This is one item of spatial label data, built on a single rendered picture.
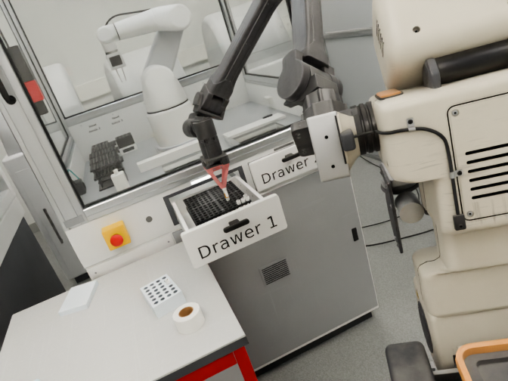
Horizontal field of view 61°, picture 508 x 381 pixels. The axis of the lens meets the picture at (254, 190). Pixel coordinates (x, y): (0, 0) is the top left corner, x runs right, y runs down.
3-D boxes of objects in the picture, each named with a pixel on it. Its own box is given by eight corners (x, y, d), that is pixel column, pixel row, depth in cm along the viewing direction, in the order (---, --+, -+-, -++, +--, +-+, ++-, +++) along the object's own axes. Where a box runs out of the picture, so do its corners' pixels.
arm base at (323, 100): (289, 131, 71) (362, 113, 69) (284, 94, 75) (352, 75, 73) (300, 158, 79) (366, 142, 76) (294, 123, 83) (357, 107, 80)
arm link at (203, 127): (196, 119, 114) (214, 113, 117) (186, 119, 120) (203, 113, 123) (203, 144, 116) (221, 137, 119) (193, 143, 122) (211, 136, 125)
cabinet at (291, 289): (385, 317, 193) (351, 156, 163) (170, 430, 172) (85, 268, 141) (296, 236, 279) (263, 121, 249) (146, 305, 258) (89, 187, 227)
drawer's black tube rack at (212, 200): (257, 218, 130) (251, 199, 128) (203, 241, 127) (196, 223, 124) (236, 196, 150) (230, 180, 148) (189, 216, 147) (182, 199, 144)
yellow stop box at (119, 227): (131, 243, 139) (122, 224, 136) (109, 252, 138) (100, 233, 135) (130, 237, 144) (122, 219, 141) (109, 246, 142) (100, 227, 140)
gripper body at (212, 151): (207, 168, 117) (199, 142, 114) (201, 162, 126) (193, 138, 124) (230, 160, 118) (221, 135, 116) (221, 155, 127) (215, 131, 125)
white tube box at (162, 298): (186, 302, 115) (181, 290, 113) (158, 319, 112) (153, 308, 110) (171, 283, 125) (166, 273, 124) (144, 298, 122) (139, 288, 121)
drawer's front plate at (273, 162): (328, 162, 159) (321, 134, 155) (258, 192, 153) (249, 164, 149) (326, 161, 160) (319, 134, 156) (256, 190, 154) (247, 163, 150)
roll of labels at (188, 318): (173, 335, 104) (167, 322, 102) (184, 314, 110) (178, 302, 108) (199, 334, 102) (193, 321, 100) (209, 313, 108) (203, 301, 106)
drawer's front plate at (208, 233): (287, 227, 123) (277, 194, 119) (194, 269, 117) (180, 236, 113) (285, 225, 125) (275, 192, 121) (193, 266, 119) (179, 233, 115)
